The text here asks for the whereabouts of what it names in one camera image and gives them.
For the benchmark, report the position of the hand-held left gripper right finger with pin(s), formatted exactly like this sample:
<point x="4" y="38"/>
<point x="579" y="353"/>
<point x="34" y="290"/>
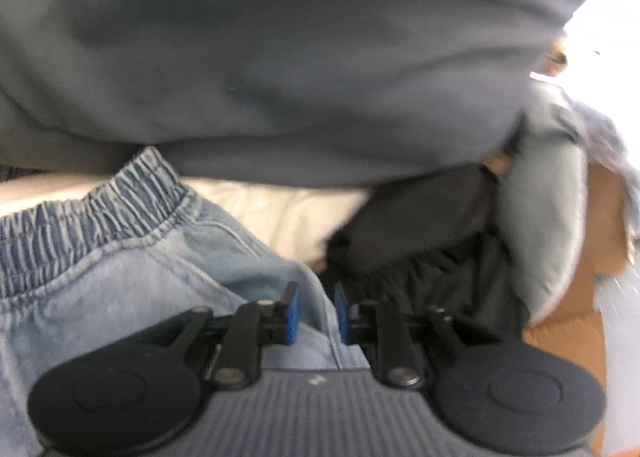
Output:
<point x="341" y="314"/>

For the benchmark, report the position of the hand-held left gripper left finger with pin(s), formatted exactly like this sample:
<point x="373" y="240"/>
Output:
<point x="292" y="312"/>

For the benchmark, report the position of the light blue jeans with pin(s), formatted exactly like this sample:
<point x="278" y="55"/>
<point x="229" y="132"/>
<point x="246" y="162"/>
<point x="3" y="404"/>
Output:
<point x="125" y="277"/>

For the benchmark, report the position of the black clothes pile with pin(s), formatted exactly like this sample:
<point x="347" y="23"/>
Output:
<point x="425" y="237"/>

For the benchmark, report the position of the bear printed bed sheet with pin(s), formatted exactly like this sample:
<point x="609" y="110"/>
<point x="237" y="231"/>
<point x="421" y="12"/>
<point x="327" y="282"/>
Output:
<point x="280" y="217"/>

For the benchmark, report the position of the flattened cardboard box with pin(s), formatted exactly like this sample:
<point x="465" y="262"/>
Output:
<point x="565" y="342"/>

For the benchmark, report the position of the grey-green long pillow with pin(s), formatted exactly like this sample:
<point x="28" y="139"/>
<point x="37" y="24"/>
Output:
<point x="545" y="217"/>

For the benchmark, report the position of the dark grey quilt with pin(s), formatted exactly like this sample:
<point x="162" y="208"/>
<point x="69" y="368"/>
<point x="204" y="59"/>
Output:
<point x="275" y="47"/>

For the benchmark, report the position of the brown teddy bear toy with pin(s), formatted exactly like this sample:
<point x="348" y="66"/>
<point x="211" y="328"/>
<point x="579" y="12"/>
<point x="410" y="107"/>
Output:
<point x="556" y="57"/>

